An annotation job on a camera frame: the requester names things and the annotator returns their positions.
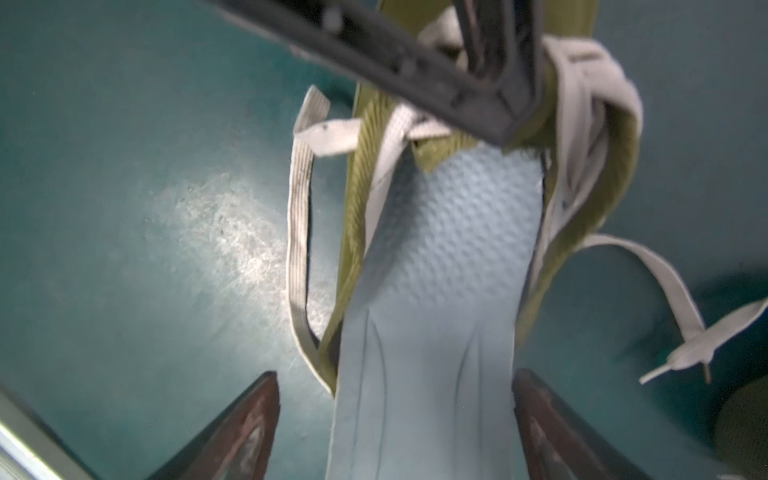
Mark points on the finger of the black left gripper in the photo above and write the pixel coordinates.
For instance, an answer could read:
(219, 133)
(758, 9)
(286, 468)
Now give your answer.
(502, 41)
(367, 45)

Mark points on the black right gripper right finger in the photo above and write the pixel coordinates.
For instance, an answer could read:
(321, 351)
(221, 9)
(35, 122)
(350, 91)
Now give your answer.
(557, 442)

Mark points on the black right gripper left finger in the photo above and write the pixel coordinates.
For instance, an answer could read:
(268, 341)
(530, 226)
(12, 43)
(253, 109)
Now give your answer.
(237, 444)

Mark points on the olive green shoe white laces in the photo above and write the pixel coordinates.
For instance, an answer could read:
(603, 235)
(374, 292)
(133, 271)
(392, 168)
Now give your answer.
(588, 133)

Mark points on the light blue insole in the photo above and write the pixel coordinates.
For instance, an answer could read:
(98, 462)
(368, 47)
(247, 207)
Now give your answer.
(427, 341)

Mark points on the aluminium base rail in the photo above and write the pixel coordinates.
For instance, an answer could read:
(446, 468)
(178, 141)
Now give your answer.
(30, 449)

